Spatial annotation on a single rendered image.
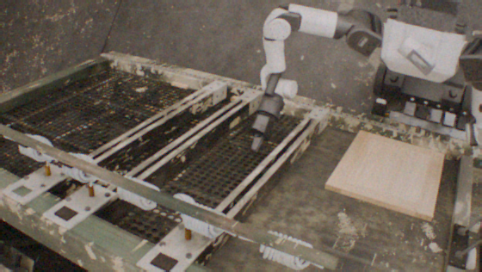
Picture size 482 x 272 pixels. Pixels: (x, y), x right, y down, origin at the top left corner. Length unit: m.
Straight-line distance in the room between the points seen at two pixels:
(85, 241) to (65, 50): 3.09
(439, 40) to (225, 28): 2.02
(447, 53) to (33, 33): 3.70
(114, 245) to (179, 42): 2.47
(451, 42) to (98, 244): 1.20
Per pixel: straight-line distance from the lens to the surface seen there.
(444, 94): 2.68
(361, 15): 1.62
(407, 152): 1.88
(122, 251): 1.10
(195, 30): 3.39
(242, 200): 1.32
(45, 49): 4.29
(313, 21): 1.55
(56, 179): 1.37
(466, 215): 1.55
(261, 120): 1.64
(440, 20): 1.54
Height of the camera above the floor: 2.83
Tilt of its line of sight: 67 degrees down
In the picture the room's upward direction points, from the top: 72 degrees counter-clockwise
